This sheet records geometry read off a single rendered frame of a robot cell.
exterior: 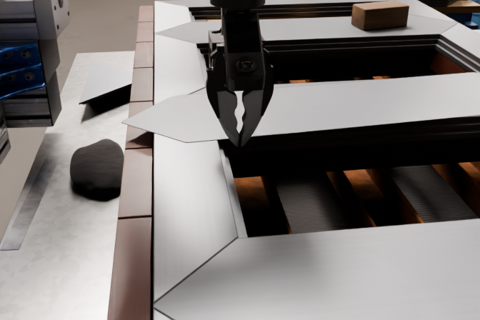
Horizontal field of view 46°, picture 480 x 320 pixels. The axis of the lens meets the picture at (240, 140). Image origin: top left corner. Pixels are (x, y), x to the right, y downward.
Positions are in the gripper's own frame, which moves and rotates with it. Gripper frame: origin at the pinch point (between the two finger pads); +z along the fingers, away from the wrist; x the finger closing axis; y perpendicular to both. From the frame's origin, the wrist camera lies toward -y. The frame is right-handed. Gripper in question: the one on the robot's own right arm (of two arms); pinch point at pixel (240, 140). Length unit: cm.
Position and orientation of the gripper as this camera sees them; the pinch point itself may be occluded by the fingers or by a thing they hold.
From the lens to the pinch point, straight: 78.9
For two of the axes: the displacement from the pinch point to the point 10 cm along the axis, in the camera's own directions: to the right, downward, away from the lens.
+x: -9.9, 0.6, -1.2
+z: 0.0, 8.9, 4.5
